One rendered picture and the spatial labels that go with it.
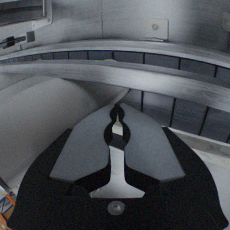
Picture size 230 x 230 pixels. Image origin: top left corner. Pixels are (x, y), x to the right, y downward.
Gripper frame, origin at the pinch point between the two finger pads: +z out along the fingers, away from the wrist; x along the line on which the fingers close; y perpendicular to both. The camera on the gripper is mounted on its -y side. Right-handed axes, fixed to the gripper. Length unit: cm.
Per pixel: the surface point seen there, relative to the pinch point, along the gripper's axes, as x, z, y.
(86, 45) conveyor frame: -3.9, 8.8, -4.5
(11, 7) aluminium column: -19.2, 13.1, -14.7
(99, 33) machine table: -2.6, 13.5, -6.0
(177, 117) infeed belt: 6.8, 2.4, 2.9
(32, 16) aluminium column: -16.8, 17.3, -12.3
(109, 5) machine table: -0.8, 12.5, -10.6
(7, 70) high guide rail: -15.3, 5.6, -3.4
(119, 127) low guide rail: 0.2, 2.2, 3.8
